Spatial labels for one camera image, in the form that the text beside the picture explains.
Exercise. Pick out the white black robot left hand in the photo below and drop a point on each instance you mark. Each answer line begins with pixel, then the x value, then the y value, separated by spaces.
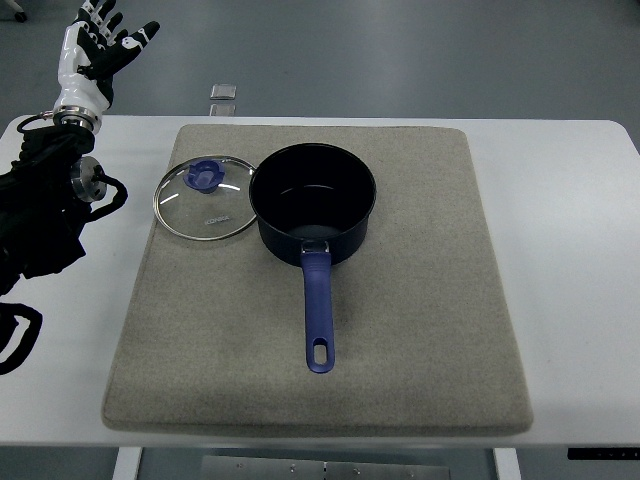
pixel 94 49

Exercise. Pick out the glass pot lid blue knob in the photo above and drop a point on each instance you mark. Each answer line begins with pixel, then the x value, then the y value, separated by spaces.
pixel 205 198

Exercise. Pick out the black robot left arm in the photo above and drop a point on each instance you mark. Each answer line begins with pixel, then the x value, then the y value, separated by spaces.
pixel 52 190

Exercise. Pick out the chair caster wheel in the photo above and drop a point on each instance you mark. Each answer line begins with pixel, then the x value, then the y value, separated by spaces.
pixel 18 12

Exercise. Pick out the upper floor outlet plate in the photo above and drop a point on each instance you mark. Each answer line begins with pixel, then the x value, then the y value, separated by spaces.
pixel 223 92

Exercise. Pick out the floor outlet plate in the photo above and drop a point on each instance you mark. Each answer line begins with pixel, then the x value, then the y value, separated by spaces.
pixel 223 92
pixel 222 109

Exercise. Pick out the lower floor outlet plate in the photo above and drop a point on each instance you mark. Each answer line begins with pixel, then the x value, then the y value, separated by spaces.
pixel 222 109

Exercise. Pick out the white left table leg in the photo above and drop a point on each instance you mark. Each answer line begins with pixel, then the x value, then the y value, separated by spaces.
pixel 127 463

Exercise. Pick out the white table leg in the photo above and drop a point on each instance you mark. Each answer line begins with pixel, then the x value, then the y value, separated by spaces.
pixel 506 464
pixel 127 463

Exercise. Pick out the metal table crossbar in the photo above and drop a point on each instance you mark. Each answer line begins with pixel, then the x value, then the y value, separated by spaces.
pixel 225 467

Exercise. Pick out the grey felt mat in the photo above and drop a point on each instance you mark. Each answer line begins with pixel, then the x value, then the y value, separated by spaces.
pixel 261 335

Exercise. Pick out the white right table leg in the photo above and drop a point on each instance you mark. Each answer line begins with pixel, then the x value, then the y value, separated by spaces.
pixel 506 464

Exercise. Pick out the black table control panel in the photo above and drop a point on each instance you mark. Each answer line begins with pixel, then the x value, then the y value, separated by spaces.
pixel 604 454

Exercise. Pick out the dark saucepan blue handle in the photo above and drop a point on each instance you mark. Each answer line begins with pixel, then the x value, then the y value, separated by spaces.
pixel 312 203

